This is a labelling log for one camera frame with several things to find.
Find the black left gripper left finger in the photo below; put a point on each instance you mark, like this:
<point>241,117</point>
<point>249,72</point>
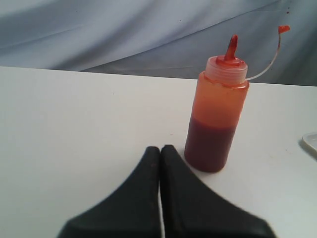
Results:
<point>131,211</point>

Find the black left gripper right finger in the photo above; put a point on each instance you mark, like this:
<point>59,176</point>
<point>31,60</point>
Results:
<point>193,210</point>

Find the red sauce squeeze bottle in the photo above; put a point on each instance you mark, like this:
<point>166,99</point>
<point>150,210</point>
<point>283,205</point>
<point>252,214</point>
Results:
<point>219,98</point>

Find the white rectangular plastic tray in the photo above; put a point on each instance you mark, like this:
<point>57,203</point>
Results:
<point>309,143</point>

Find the grey backdrop cloth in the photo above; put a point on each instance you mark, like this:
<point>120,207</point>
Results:
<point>166,38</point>

